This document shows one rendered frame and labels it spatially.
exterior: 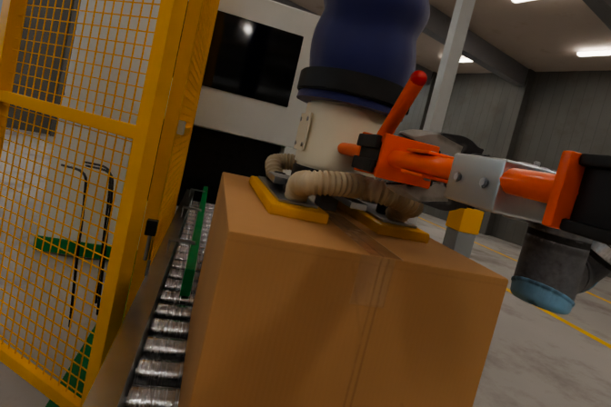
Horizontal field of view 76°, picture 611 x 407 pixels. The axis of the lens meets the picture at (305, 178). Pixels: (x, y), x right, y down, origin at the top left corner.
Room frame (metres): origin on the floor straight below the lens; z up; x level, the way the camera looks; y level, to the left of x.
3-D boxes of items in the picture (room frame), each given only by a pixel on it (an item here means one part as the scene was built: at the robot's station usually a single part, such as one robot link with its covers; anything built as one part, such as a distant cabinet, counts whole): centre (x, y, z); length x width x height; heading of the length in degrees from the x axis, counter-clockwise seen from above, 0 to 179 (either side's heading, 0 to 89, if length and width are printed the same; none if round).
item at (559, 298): (0.64, -0.43, 0.96); 0.12 x 0.09 x 0.12; 135
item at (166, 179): (2.08, 0.70, 1.05); 1.17 x 0.10 x 2.10; 14
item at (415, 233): (0.83, -0.15, 0.97); 0.34 x 0.10 x 0.05; 15
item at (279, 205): (0.78, 0.04, 0.97); 0.34 x 0.10 x 0.05; 15
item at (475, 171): (0.35, -0.17, 1.07); 0.07 x 0.07 x 0.04; 15
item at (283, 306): (0.79, -0.05, 0.75); 0.60 x 0.40 x 0.40; 14
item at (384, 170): (0.56, -0.12, 1.08); 0.10 x 0.08 x 0.06; 105
